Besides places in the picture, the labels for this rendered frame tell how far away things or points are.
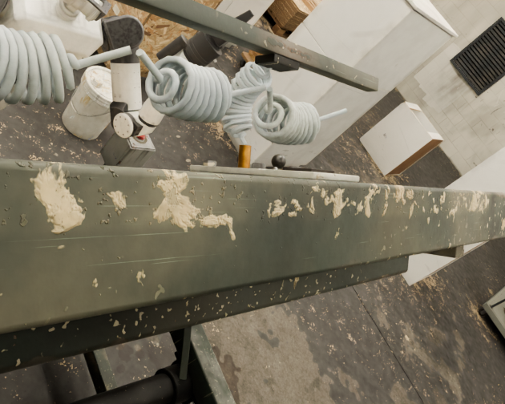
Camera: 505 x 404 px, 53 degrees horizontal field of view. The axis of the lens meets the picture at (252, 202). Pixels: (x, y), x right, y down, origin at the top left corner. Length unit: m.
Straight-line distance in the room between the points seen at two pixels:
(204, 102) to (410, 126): 5.83
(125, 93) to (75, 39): 0.23
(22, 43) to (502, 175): 4.57
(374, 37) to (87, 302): 3.45
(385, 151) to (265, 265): 6.00
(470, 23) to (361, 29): 6.12
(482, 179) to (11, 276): 4.68
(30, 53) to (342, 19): 3.46
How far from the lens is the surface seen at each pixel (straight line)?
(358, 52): 3.73
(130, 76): 1.64
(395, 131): 6.40
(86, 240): 0.34
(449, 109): 9.60
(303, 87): 3.90
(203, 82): 0.56
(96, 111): 3.13
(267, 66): 0.62
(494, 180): 4.85
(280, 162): 1.29
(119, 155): 1.99
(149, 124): 1.62
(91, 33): 1.55
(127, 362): 2.60
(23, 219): 0.31
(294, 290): 0.89
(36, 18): 1.47
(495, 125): 9.38
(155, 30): 3.67
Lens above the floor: 2.09
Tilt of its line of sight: 32 degrees down
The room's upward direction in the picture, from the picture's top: 48 degrees clockwise
